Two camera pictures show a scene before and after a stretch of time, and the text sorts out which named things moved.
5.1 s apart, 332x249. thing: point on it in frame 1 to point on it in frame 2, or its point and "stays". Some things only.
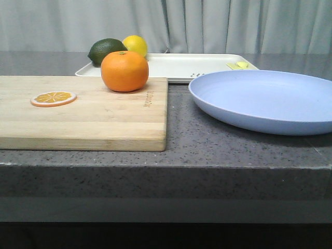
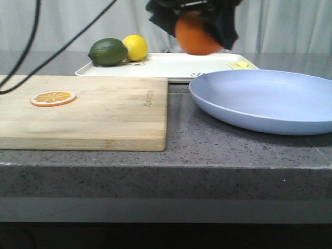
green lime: (101, 48) stays
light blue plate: (266, 102) stays
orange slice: (53, 98) stays
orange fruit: (124, 71) to (192, 37)
